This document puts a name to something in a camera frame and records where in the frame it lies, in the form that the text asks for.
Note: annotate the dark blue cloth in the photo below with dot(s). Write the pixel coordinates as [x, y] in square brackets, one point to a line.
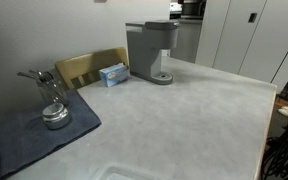
[27, 136]

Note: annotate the black kitchen appliance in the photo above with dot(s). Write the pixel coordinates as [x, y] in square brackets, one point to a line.
[192, 7]

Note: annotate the grey coffee maker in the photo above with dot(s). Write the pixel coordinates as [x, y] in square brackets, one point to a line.
[149, 50]

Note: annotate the grey side counter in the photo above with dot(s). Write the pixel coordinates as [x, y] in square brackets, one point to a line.
[187, 40]

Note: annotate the blue cardboard box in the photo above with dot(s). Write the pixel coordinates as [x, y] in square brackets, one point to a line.
[113, 75]

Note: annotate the white cabinet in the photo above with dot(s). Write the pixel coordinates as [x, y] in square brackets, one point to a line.
[250, 43]

